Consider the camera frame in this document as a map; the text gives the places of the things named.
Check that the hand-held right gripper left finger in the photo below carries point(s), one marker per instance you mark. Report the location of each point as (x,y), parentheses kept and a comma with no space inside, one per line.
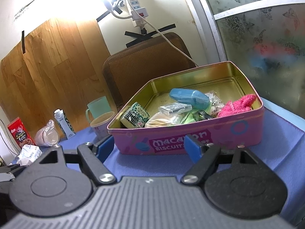
(104,149)

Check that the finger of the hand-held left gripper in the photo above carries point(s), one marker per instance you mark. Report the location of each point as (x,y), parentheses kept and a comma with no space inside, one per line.
(9,171)

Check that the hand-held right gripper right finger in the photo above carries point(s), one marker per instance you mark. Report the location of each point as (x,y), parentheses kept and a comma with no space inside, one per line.
(193,149)

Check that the pink biscuit tin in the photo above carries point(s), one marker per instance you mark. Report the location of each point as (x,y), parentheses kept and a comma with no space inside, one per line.
(214,133)

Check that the white soft tissue pack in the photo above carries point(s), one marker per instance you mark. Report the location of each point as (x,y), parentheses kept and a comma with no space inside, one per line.
(29,153)

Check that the blue plastic case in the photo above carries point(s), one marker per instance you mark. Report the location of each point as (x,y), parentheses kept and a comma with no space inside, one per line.
(188,96)

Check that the pink fuzzy sock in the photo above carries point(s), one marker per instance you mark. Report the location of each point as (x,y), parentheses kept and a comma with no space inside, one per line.
(238,105)

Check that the printed paper cup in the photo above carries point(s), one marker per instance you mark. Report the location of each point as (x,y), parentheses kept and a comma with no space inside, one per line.
(99,128)

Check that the black clip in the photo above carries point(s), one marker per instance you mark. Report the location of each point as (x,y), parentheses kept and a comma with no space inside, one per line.
(202,115)

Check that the red snack box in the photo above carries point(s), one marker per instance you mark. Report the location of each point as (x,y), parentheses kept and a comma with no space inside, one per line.
(20,133)

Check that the teal plastic mug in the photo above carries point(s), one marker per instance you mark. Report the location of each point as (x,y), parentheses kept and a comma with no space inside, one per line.
(100,107)

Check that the small green patterned box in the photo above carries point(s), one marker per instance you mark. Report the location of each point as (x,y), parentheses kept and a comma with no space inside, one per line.
(133,116)

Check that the bag of cotton swabs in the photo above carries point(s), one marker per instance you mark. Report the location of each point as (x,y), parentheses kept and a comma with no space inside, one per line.
(159,121)

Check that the clear plastic box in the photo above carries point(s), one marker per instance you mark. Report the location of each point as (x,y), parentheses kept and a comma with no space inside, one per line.
(175,108)

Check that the green and white milk carton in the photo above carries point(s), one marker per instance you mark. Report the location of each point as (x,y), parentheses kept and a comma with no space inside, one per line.
(63,124)

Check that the plastic-wrapped paper cups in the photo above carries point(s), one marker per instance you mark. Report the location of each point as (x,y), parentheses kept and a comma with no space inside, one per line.
(46,136)

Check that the wooden board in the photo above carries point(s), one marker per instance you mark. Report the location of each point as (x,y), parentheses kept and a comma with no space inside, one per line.
(59,64)

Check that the frosted glass door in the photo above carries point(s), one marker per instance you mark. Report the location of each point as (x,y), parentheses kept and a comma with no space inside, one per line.
(262,40)

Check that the black tape strip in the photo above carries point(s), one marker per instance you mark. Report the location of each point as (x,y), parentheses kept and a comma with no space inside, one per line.
(23,41)

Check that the white gooseneck lamp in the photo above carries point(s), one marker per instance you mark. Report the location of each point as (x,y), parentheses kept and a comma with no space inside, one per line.
(108,6)

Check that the white power strip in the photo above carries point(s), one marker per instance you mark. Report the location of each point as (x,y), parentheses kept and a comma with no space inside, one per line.
(137,7)

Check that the metal door frame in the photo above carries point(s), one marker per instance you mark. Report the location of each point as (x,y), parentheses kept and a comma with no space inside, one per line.
(205,16)

